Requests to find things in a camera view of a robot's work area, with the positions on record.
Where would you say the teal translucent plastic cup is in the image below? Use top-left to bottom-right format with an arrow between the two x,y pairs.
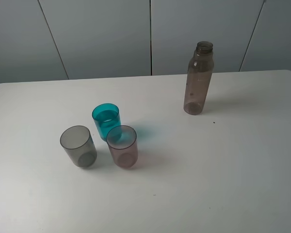
92,103 -> 121,141

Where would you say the brown translucent plastic bottle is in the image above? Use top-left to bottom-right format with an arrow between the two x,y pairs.
183,41 -> 214,115

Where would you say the grey translucent plastic cup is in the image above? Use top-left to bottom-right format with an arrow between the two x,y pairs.
60,125 -> 97,167

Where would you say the pink translucent plastic cup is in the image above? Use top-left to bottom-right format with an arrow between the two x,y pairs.
106,125 -> 138,169

